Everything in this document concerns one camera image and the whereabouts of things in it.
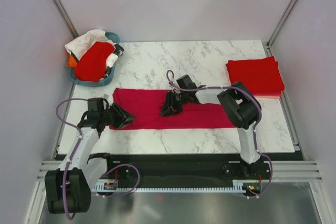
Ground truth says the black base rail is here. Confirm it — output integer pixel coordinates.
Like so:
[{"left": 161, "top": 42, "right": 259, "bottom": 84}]
[{"left": 90, "top": 153, "right": 271, "bottom": 188}]

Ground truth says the white slotted cable duct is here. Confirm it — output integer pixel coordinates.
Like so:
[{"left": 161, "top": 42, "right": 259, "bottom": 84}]
[{"left": 91, "top": 181, "right": 262, "bottom": 194}]

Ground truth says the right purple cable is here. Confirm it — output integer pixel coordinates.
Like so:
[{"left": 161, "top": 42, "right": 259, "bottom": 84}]
[{"left": 166, "top": 70, "right": 272, "bottom": 200}]

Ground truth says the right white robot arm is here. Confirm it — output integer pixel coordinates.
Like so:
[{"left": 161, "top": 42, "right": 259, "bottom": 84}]
[{"left": 160, "top": 74, "right": 262, "bottom": 179}]

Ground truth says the right aluminium frame post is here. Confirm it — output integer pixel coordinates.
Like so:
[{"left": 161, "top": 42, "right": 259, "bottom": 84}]
[{"left": 265, "top": 0, "right": 299, "bottom": 48}]

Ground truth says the folded red t shirt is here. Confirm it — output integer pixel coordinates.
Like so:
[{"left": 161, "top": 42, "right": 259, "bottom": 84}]
[{"left": 226, "top": 56, "right": 285, "bottom": 92}]

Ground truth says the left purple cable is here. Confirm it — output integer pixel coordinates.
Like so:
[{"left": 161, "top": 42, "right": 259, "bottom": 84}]
[{"left": 56, "top": 98, "right": 141, "bottom": 221}]

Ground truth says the magenta t shirt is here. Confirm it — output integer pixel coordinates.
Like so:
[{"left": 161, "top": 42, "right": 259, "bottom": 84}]
[{"left": 112, "top": 88, "right": 235, "bottom": 130}]

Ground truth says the folded orange t shirt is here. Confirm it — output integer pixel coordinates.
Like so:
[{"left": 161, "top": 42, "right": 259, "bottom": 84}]
[{"left": 252, "top": 91, "right": 282, "bottom": 97}]

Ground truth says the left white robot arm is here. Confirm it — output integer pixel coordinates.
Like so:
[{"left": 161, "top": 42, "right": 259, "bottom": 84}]
[{"left": 45, "top": 98, "right": 135, "bottom": 220}]

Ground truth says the left aluminium frame post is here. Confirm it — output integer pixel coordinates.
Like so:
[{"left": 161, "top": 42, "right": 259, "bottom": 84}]
[{"left": 52, "top": 0, "right": 78, "bottom": 38}]

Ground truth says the white t shirt in basket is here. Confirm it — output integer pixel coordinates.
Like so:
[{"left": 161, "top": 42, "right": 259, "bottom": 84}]
[{"left": 65, "top": 29, "right": 108, "bottom": 60}]

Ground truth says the purple cable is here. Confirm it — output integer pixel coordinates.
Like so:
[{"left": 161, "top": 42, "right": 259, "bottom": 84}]
[
  {"left": 56, "top": 98, "right": 141, "bottom": 221},
  {"left": 166, "top": 70, "right": 272, "bottom": 200}
]

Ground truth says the black white garment in basket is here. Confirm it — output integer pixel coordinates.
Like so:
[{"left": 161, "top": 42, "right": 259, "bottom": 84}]
[{"left": 104, "top": 44, "right": 124, "bottom": 78}]

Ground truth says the aluminium frame post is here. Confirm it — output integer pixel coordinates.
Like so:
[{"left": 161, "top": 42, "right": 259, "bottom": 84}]
[
  {"left": 265, "top": 0, "right": 299, "bottom": 48},
  {"left": 52, "top": 0, "right": 78, "bottom": 38}
]

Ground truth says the teal laundry basket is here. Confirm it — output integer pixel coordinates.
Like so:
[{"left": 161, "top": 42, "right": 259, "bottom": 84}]
[{"left": 67, "top": 32, "right": 121, "bottom": 87}]

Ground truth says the orange garment in basket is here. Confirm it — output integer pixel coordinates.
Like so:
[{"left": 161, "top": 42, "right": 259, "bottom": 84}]
[{"left": 67, "top": 55, "right": 78, "bottom": 68}]

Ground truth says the red t shirt in basket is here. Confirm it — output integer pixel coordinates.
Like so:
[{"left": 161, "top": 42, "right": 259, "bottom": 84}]
[{"left": 74, "top": 42, "right": 115, "bottom": 82}]

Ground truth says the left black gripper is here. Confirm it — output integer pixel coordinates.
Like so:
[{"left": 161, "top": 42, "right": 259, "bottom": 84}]
[{"left": 100, "top": 102, "right": 135, "bottom": 130}]

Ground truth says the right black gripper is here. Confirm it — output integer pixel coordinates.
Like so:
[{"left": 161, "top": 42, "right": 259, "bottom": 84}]
[{"left": 160, "top": 91, "right": 188, "bottom": 118}]

